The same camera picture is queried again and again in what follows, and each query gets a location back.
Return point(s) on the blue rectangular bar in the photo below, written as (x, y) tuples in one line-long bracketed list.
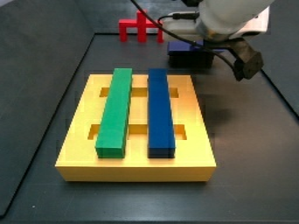
[(161, 122)]

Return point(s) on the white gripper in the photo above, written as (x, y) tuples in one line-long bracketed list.
[(218, 24)]

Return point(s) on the green rectangular bar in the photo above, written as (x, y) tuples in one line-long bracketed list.
[(113, 129)]

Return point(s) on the black angled fixture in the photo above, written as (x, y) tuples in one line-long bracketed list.
[(190, 59)]

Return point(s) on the red comb-shaped block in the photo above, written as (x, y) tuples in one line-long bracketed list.
[(141, 23)]

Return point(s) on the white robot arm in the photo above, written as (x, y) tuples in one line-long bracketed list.
[(225, 3)]

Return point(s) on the yellow slotted board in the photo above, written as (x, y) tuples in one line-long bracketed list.
[(194, 164)]

